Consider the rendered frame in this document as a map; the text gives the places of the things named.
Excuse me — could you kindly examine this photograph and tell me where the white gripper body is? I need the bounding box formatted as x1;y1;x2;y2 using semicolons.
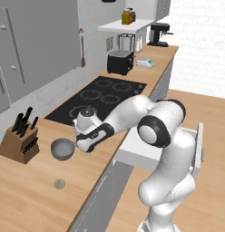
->
75;135;97;154

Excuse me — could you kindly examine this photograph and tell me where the white open drawer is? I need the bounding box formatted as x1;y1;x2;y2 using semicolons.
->
113;121;206;179

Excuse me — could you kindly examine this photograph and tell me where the grey bowl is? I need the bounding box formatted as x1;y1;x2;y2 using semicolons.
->
50;138;77;162

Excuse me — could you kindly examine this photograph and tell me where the small green round food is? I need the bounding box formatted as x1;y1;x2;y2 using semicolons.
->
54;178;66;190

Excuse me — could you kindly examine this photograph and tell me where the grey base cupboard door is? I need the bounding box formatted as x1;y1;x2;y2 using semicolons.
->
67;159;135;232

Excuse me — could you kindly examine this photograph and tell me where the black hob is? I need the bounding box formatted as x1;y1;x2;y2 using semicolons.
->
44;75;148;128

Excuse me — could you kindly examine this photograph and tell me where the wooden knife block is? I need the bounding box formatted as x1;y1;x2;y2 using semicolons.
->
0;124;41;165

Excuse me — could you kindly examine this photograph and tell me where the black toaster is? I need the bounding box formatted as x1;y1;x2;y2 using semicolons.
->
106;50;135;77

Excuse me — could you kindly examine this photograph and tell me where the hanging wooden spoon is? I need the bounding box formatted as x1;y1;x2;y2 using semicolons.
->
78;27;87;68

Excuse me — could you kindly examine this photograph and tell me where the grey base cupboard run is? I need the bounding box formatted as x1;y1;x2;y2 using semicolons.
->
148;57;175;103

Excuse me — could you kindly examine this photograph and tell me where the white and teal scale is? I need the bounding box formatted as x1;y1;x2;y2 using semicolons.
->
135;56;155;70

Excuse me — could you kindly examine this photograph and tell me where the large grey cupboard door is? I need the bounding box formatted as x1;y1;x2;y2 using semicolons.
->
0;0;83;104

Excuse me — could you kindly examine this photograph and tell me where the white bottle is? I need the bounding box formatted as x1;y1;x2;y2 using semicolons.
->
134;34;144;54

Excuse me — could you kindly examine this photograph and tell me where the black coffee machine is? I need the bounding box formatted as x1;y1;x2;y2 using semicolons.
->
147;22;174;48

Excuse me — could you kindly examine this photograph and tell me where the yellow jar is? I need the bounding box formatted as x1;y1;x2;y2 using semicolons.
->
121;7;133;26

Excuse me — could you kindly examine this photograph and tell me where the grey base cupboard handle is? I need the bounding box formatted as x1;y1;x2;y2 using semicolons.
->
95;174;108;193

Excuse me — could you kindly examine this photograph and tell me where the black handled knife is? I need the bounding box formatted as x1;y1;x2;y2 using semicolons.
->
12;112;24;133
30;116;40;131
19;118;30;139
24;106;34;121

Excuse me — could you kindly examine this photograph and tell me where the wall socket plate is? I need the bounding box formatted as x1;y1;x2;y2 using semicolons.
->
105;35;115;53

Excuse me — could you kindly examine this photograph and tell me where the long grey cupboard handle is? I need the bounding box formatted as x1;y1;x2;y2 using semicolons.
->
0;6;26;85

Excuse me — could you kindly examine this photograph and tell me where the white wall shelf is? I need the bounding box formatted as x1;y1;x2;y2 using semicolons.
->
97;18;156;35

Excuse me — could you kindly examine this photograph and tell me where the grey wall cupboard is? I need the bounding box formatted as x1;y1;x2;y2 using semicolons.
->
155;0;171;23

